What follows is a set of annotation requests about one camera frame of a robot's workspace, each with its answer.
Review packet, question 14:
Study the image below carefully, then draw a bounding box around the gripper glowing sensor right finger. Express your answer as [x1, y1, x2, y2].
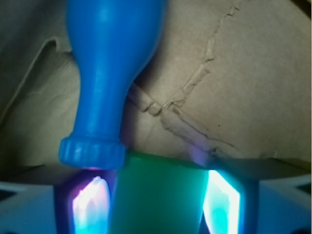
[203, 169, 312, 234]

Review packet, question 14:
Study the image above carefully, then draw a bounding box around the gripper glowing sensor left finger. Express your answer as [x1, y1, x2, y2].
[0, 168, 115, 234]

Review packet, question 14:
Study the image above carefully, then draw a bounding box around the green block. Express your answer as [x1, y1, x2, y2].
[108, 151, 208, 234]

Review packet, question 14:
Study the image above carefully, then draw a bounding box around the brown paper bag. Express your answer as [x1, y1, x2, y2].
[0, 0, 312, 169]

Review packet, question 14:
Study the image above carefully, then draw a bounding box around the blue toy bottle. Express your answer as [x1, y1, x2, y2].
[58, 0, 167, 170]

